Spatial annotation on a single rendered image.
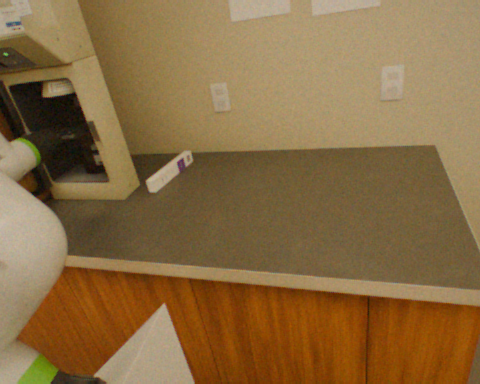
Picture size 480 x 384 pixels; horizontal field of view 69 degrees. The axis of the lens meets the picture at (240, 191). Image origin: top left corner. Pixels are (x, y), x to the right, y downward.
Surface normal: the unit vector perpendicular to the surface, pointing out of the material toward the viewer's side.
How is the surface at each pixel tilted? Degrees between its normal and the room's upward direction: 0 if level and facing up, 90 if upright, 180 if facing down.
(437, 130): 90
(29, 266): 89
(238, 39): 90
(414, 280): 0
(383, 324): 90
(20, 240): 64
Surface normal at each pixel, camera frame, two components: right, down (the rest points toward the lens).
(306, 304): -0.29, 0.51
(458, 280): -0.15, -0.85
